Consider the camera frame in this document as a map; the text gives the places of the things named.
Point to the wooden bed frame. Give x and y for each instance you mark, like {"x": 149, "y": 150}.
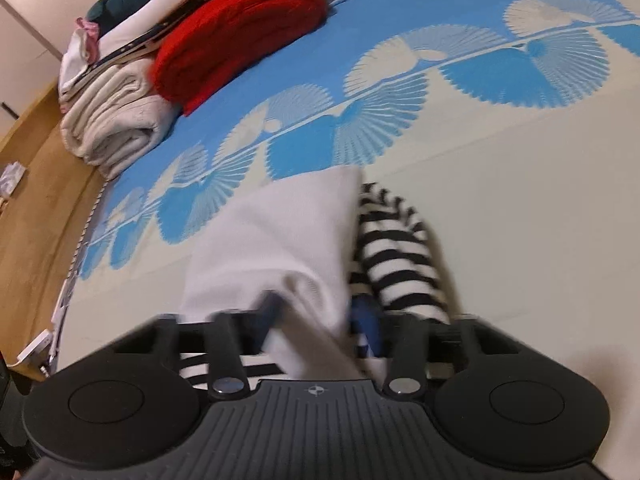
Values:
{"x": 45, "y": 220}

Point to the blue white printed bedsheet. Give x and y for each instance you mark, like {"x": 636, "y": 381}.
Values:
{"x": 500, "y": 185}

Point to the white plug adapter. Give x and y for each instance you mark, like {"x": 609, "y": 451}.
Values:
{"x": 35, "y": 347}

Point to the black white striped top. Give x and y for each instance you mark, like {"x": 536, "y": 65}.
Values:
{"x": 395, "y": 260}

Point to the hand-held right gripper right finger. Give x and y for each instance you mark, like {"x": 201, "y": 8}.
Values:
{"x": 365, "y": 322}

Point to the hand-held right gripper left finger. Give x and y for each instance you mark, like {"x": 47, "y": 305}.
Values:
{"x": 270, "y": 310}

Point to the white shirt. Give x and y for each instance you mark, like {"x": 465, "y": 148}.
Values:
{"x": 270, "y": 240}

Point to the small white packet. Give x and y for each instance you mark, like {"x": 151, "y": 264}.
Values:
{"x": 11, "y": 180}

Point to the red folded blanket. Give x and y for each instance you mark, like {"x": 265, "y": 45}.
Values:
{"x": 235, "y": 40}

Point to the white navy-trimmed folded cloth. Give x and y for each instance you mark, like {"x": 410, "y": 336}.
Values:
{"x": 135, "y": 35}

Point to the pink cloth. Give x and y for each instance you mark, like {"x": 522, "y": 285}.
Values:
{"x": 87, "y": 35}

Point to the folded white blanket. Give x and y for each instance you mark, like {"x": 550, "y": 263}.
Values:
{"x": 115, "y": 120}

